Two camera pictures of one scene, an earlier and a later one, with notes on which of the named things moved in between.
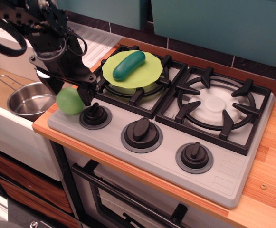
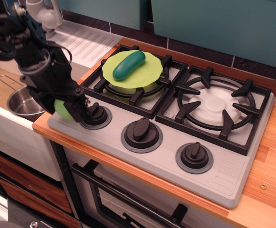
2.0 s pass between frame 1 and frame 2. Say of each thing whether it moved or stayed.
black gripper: moved
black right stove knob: stayed
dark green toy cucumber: stayed
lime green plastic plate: stayed
